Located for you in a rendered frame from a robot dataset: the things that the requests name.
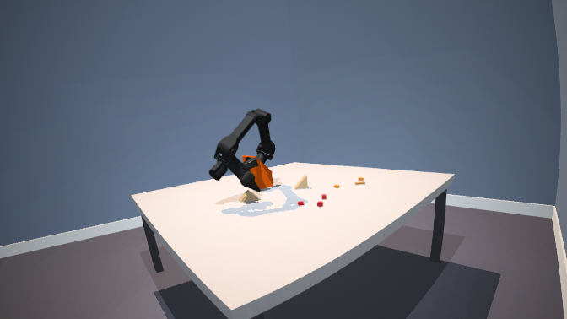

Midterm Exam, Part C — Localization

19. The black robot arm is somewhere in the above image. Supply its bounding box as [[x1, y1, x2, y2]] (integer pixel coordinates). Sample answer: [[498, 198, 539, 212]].
[[209, 108, 275, 181]]

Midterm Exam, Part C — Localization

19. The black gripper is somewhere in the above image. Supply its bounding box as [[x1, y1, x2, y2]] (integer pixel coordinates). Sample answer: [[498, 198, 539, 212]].
[[229, 160, 261, 192]]

